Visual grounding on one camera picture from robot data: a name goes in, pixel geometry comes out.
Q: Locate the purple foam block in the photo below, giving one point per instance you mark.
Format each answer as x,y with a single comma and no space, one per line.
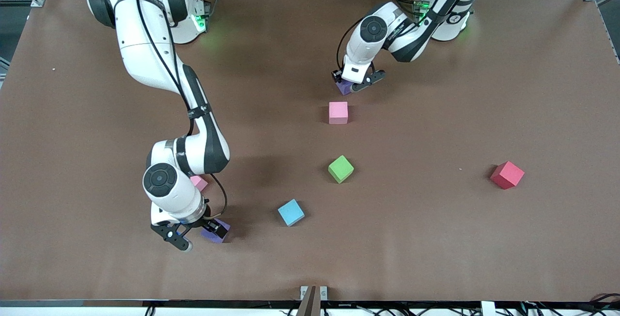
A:
209,236
345,88

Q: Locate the pink foam block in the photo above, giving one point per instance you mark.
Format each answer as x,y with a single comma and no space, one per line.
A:
338,112
199,182

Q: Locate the green foam block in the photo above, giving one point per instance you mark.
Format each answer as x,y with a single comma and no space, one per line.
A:
340,168

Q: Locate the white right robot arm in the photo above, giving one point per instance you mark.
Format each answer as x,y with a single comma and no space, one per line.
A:
145,49

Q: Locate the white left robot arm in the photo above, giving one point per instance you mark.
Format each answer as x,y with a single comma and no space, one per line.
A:
358,49

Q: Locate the blue foam block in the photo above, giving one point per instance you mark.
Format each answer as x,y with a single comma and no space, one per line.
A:
291,212

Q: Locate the red foam block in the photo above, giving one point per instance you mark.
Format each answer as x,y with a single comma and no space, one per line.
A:
507,175

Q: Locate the grey metal bracket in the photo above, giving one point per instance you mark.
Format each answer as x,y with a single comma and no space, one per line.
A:
323,292

